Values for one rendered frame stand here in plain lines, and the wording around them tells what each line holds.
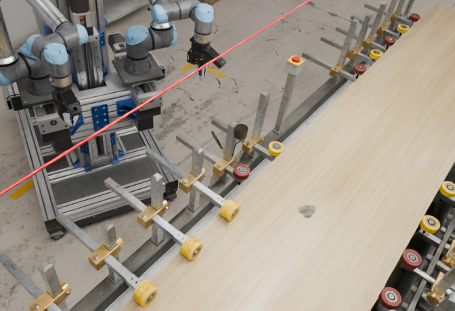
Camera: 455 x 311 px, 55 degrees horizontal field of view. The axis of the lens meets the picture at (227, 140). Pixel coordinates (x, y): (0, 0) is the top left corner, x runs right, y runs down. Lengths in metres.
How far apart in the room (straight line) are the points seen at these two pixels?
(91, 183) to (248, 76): 1.94
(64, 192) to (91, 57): 0.95
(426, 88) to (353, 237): 1.35
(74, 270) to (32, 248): 0.31
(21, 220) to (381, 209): 2.20
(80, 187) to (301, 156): 1.45
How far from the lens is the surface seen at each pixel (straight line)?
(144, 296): 1.67
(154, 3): 1.93
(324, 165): 2.25
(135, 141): 3.20
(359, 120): 2.58
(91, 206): 2.83
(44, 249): 3.00
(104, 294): 1.99
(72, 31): 1.82
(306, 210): 2.03
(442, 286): 2.05
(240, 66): 4.34
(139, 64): 2.37
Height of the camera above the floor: 2.48
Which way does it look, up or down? 44 degrees down
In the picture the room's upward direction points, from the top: 8 degrees clockwise
